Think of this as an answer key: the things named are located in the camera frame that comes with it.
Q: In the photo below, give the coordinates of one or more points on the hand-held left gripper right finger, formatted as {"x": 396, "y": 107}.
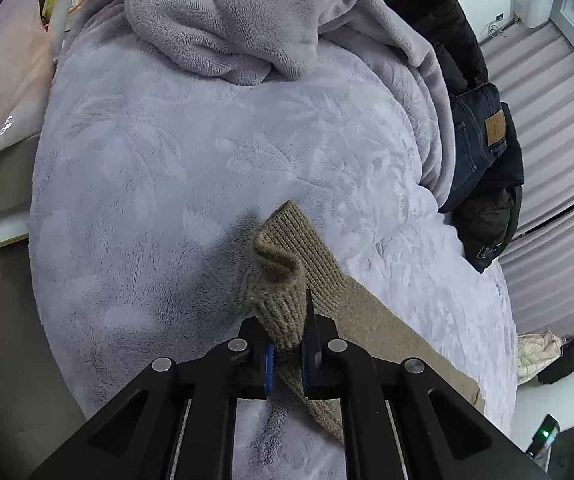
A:
{"x": 308, "y": 360}

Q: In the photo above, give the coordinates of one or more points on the lavender plush bed blanket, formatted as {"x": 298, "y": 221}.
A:
{"x": 217, "y": 150}

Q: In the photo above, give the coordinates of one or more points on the cream puffer jacket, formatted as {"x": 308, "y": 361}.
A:
{"x": 537, "y": 357}

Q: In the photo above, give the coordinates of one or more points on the blue jeans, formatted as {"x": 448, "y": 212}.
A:
{"x": 472, "y": 130}

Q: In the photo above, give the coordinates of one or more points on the black device with green light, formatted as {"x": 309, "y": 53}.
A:
{"x": 544, "y": 437}

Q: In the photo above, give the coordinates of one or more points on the white desk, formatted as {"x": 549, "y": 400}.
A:
{"x": 2, "y": 210}

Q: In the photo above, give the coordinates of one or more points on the brown knit sweater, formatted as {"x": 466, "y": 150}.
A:
{"x": 292, "y": 260}

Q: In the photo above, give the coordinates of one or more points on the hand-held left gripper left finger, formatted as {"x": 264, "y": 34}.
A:
{"x": 269, "y": 366}

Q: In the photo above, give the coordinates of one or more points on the white stand pole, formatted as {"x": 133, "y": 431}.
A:
{"x": 59, "y": 5}

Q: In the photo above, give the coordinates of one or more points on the black puffer jacket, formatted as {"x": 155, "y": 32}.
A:
{"x": 447, "y": 20}

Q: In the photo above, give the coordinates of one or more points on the grey fleece blanket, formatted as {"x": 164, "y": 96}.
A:
{"x": 227, "y": 15}

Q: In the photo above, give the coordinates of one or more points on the translucent plastic bag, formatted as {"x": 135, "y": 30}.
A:
{"x": 2, "y": 75}

